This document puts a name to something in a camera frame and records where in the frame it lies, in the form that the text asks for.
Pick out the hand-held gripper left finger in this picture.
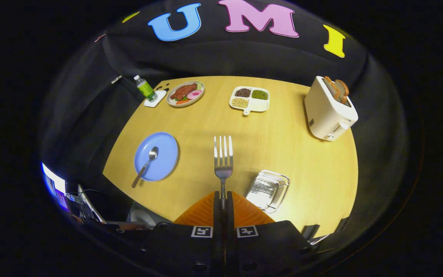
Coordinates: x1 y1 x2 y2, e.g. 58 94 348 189
134 191 222 277

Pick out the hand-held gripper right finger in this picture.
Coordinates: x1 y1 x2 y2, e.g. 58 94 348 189
226 191 319 277

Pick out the metal fork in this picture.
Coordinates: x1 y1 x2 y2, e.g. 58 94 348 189
213 135 234 210

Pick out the metal spoon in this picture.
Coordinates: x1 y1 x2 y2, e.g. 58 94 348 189
132 147 159 189

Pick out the white round object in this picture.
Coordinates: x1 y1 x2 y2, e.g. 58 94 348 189
129 202 168 227

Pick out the blue plate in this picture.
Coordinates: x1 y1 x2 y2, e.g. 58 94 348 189
134 132 180 182

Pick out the white divided bean tray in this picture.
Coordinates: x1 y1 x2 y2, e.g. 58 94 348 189
229 86 270 116

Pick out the silver laptop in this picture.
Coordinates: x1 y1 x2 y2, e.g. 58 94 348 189
77 184 107 224

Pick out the plate of toy food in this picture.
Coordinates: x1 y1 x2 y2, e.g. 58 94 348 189
167 81 205 108

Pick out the white square coaster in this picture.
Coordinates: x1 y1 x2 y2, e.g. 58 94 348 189
143 90 167 108

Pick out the white toaster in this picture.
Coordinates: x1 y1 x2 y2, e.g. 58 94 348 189
304 76 359 142

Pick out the green label plastic bottle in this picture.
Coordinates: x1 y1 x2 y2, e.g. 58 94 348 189
133 75 158 102

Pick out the black backdrop cloth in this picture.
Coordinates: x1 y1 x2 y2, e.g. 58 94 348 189
39 0 410 247

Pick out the toast slice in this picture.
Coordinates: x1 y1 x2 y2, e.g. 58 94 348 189
324 76 341 102
335 79 350 105

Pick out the lit computer screen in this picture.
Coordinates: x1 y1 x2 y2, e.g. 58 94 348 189
41 162 72 212

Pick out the metal wire rack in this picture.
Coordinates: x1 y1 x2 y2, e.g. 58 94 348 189
245 170 290 214

